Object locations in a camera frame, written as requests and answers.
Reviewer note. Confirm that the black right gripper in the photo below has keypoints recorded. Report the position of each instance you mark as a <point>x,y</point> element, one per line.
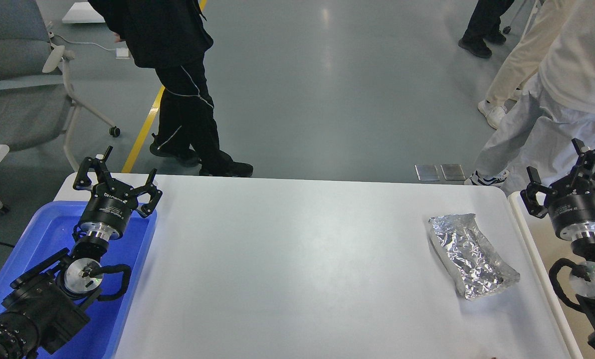
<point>576,209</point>

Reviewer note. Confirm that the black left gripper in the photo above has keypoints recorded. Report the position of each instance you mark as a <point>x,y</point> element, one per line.
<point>106,209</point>

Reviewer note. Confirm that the silver foil bag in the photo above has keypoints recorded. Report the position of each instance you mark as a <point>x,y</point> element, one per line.
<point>468,256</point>

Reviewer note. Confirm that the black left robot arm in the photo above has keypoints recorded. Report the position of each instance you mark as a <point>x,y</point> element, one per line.
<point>47,306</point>

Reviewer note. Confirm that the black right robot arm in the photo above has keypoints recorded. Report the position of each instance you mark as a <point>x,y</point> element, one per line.
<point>573,283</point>

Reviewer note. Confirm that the beige plastic tray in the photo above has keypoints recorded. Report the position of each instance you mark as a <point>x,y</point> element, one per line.
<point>545,248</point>

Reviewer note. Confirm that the person in white clothes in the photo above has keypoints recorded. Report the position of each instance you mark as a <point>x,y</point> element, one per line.
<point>557,106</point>

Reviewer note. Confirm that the right metal floor plate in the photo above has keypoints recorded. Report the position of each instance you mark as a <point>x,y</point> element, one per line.
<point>452,172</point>

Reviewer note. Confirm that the metal floor plate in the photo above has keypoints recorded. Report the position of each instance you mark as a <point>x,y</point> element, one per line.
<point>426,172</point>
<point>452,172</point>

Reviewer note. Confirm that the grey office chair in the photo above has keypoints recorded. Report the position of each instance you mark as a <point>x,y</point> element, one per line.
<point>37,100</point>

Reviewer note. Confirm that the left metal floor plate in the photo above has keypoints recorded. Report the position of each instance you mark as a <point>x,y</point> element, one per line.
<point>426,172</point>

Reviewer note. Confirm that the person in black clothes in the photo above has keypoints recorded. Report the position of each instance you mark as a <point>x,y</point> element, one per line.
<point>169,37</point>

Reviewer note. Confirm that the person in beige trousers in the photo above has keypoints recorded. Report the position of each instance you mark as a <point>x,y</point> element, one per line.
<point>523,61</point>

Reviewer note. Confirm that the white flat base board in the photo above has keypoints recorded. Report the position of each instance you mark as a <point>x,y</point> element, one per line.
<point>82,12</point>

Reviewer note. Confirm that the person with black shoes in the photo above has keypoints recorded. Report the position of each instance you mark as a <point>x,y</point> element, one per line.
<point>484,26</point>

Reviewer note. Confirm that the white power adapter with cable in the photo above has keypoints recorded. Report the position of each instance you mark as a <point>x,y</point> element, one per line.
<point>119,52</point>

